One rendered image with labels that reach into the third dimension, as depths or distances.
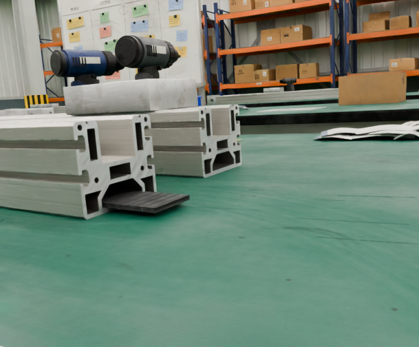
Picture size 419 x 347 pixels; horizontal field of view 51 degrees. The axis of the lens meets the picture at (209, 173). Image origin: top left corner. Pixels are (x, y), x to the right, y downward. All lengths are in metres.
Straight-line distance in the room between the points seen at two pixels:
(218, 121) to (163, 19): 3.30
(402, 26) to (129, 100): 9.54
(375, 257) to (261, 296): 0.08
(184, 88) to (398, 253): 0.42
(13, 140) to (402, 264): 0.35
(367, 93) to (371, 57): 8.58
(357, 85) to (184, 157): 1.96
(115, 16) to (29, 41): 5.17
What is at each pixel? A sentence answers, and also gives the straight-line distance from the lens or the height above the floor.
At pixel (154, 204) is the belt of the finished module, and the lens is 0.39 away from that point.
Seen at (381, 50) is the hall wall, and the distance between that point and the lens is 10.96.
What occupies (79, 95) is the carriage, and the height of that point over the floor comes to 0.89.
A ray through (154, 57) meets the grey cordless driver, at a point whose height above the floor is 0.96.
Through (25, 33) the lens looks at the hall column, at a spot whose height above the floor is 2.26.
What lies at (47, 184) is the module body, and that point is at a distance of 0.43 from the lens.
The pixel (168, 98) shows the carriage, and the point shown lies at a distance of 0.60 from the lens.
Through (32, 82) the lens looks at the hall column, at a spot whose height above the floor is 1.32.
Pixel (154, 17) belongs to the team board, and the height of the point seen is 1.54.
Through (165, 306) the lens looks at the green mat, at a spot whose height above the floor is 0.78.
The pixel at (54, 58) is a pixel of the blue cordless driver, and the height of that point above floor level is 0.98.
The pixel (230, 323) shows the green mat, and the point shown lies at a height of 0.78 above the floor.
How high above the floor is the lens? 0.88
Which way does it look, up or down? 10 degrees down
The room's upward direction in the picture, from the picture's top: 4 degrees counter-clockwise
